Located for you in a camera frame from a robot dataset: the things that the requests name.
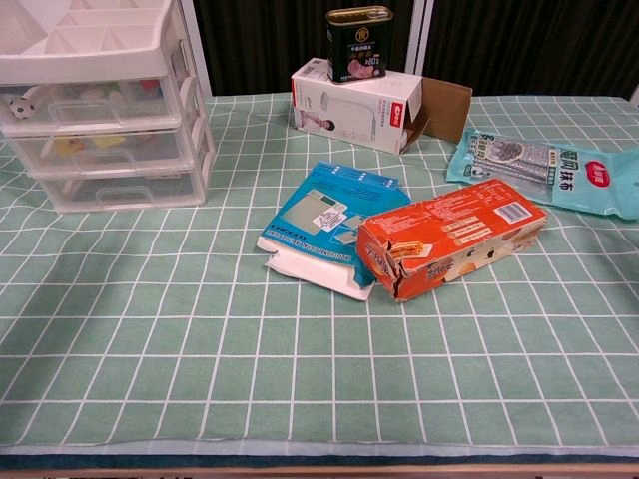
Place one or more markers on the clear drawer with stationery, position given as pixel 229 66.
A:
pixel 90 107

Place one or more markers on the clear empty drawer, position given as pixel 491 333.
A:
pixel 165 187

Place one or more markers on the clear drawer with duck toy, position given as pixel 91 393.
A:
pixel 150 149

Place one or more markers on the white plastic drawer organizer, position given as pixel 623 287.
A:
pixel 100 60

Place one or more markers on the blue scale cardboard box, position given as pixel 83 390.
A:
pixel 309 209

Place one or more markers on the orange biscuit box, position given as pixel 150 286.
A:
pixel 449 224

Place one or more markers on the white cardboard lamp box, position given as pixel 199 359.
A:
pixel 349 107

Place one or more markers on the green checked tablecloth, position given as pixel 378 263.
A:
pixel 249 369

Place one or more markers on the black luncheon meat can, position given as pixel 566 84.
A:
pixel 357 47

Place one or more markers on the yellow flat toy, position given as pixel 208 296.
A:
pixel 110 141

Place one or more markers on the light blue cloth package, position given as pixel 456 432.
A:
pixel 574 174

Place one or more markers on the yellow duck toy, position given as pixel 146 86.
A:
pixel 68 146

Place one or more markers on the black pleated curtain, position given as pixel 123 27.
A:
pixel 524 45

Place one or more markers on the small soccer ball toy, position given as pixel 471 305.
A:
pixel 21 107

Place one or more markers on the white partition post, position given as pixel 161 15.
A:
pixel 420 35

